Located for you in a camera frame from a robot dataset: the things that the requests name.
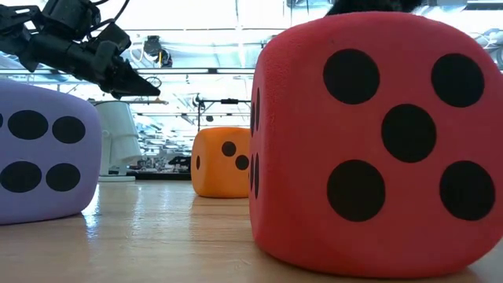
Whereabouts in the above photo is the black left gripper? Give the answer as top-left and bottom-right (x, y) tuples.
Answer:
(27, 22), (161, 100)

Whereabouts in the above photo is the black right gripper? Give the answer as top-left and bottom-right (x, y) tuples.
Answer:
(325, 0), (424, 17)

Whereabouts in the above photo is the orange foam die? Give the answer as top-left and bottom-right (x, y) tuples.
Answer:
(191, 127), (252, 199)

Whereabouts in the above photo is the purple foam die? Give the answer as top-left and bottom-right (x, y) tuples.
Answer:
(0, 78), (103, 226)

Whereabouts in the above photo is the red foam die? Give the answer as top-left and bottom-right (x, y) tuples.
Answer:
(248, 10), (503, 279)

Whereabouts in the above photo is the white cylinder device on stand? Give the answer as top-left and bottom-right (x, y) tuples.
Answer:
(94, 101), (143, 182)

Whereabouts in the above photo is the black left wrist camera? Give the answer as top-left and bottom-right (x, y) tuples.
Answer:
(41, 0), (101, 39)

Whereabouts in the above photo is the black metal gantry frame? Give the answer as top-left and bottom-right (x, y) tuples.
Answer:
(196, 97), (252, 130)

